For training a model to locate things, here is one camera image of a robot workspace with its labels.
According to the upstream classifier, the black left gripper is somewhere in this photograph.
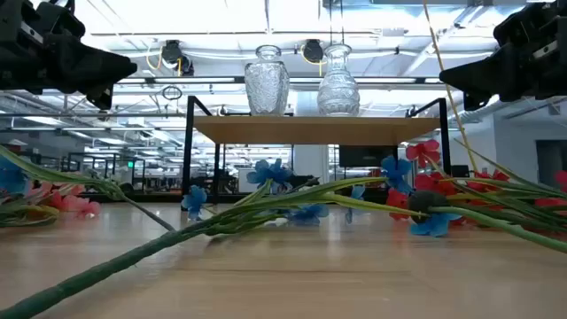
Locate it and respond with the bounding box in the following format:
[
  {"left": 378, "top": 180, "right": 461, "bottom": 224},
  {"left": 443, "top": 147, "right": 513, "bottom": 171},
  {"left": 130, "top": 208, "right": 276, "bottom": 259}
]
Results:
[{"left": 0, "top": 0, "right": 138, "bottom": 111}]

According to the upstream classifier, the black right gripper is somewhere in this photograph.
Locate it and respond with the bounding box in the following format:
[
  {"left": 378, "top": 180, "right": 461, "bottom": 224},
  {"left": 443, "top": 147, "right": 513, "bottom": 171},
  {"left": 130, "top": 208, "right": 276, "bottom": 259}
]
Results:
[{"left": 439, "top": 0, "right": 567, "bottom": 112}]

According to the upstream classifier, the red artificial flower bunch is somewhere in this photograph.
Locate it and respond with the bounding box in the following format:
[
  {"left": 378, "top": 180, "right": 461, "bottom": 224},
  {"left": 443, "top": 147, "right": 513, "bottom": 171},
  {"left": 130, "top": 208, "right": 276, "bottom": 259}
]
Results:
[{"left": 384, "top": 139, "right": 567, "bottom": 256}]

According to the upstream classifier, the pink artificial flower bunch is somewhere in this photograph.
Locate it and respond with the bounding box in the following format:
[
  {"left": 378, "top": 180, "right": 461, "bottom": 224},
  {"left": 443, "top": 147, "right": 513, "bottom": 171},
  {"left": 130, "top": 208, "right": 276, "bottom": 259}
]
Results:
[{"left": 0, "top": 179, "right": 101, "bottom": 228}]

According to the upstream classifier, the clear angular cut-glass vase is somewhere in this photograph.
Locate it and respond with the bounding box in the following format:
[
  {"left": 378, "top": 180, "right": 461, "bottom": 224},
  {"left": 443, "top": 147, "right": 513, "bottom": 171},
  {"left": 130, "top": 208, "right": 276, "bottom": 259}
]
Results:
[{"left": 244, "top": 44, "right": 291, "bottom": 117}]

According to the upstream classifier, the blue artificial flower bunch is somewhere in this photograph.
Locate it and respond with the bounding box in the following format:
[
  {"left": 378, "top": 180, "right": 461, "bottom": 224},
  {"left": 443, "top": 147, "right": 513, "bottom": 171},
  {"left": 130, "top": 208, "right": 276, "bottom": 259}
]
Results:
[{"left": 0, "top": 145, "right": 462, "bottom": 319}]

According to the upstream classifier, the wooden shelf with black legs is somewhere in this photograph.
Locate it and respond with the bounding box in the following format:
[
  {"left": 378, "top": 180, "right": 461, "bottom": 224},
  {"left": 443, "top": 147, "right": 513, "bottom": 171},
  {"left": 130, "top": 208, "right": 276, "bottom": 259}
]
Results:
[{"left": 181, "top": 95, "right": 452, "bottom": 212}]

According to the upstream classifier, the large black monitor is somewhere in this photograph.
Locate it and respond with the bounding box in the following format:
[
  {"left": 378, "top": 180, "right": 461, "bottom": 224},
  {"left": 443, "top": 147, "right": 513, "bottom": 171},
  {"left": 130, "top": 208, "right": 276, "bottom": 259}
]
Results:
[{"left": 338, "top": 144, "right": 399, "bottom": 168}]

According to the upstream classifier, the clear round-bellied glass vase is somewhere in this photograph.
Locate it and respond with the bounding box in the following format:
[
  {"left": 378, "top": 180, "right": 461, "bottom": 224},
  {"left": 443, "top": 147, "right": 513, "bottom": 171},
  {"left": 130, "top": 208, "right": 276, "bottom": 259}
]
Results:
[{"left": 316, "top": 43, "right": 361, "bottom": 118}]

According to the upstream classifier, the white board panel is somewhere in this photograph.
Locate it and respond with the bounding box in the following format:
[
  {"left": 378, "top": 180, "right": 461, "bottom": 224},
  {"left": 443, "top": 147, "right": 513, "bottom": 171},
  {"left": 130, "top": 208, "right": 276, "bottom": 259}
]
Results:
[{"left": 237, "top": 167, "right": 267, "bottom": 194}]

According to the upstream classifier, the yellow hanging cable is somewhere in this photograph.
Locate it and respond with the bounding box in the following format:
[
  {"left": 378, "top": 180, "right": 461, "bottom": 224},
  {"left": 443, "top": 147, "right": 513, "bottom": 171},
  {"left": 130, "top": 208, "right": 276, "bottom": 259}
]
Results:
[{"left": 422, "top": 0, "right": 479, "bottom": 174}]

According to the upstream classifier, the black ceiling cable reel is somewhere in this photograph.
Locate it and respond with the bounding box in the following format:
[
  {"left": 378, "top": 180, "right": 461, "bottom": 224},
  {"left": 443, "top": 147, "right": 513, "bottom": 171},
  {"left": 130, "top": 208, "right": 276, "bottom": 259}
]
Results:
[
  {"left": 303, "top": 38, "right": 325, "bottom": 64},
  {"left": 161, "top": 39, "right": 195, "bottom": 76}
]

